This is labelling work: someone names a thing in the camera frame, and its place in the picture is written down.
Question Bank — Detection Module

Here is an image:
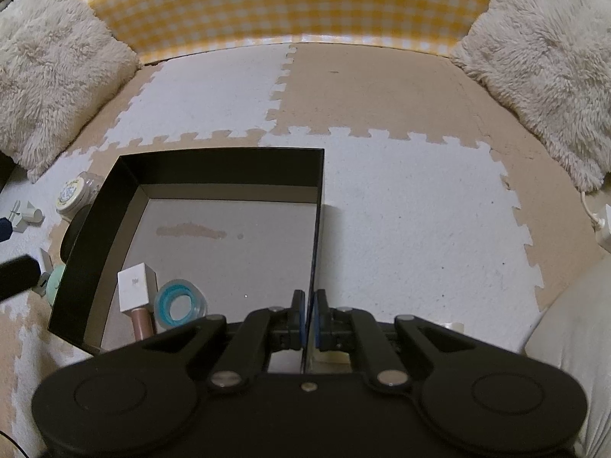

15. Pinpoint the clear plastic container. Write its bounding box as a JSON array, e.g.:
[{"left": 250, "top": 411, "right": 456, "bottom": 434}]
[{"left": 79, "top": 172, "right": 107, "bottom": 201}]

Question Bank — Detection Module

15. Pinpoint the black glossy case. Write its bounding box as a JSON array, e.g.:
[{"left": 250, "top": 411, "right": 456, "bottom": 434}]
[{"left": 60, "top": 210, "right": 89, "bottom": 265}]

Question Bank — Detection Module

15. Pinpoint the foam puzzle floor mat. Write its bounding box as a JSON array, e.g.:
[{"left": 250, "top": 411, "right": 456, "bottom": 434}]
[{"left": 0, "top": 43, "right": 611, "bottom": 458}]

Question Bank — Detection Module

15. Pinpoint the yellow checkered bumper cushion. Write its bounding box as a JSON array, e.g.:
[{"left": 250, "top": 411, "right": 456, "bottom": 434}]
[{"left": 79, "top": 0, "right": 509, "bottom": 65}]

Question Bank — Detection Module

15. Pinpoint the mint green round mirror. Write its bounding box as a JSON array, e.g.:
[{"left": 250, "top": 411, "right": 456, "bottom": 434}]
[{"left": 45, "top": 264, "right": 65, "bottom": 299}]

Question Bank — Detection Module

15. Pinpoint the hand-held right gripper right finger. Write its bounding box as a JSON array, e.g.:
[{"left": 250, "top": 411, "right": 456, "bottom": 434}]
[{"left": 312, "top": 289, "right": 479, "bottom": 387}]

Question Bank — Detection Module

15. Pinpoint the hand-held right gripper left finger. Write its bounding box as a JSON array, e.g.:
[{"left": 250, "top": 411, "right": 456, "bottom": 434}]
[{"left": 137, "top": 290, "right": 307, "bottom": 390}]

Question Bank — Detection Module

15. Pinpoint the grey watch link tool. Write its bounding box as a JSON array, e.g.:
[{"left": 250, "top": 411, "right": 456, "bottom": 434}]
[{"left": 8, "top": 199, "right": 27, "bottom": 234}]

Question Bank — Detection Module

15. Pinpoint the teal tape roll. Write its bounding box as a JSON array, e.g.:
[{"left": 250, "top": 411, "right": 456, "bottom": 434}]
[{"left": 154, "top": 277, "right": 208, "bottom": 332}]

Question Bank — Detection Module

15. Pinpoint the white power cable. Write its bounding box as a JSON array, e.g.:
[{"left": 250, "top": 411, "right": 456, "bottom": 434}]
[{"left": 580, "top": 191, "right": 603, "bottom": 224}]

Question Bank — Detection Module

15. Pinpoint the small white blue box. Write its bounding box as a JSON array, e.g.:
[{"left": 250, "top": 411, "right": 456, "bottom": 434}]
[{"left": 592, "top": 203, "right": 611, "bottom": 249}]

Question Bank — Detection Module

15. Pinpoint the round yellow white tape measure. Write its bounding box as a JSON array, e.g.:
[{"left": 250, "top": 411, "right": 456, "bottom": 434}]
[{"left": 56, "top": 177, "right": 87, "bottom": 214}]

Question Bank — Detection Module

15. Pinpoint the cream smooth cushion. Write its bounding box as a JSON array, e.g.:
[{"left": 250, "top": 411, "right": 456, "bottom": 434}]
[{"left": 522, "top": 253, "right": 611, "bottom": 458}]

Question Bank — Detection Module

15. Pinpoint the black cardboard box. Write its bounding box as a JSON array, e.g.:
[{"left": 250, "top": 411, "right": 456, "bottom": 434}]
[{"left": 48, "top": 148, "right": 326, "bottom": 375}]

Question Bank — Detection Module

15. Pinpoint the fluffy cream pillow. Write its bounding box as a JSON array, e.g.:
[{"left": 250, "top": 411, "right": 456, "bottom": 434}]
[
  {"left": 451, "top": 0, "right": 611, "bottom": 192},
  {"left": 0, "top": 0, "right": 140, "bottom": 183}
]

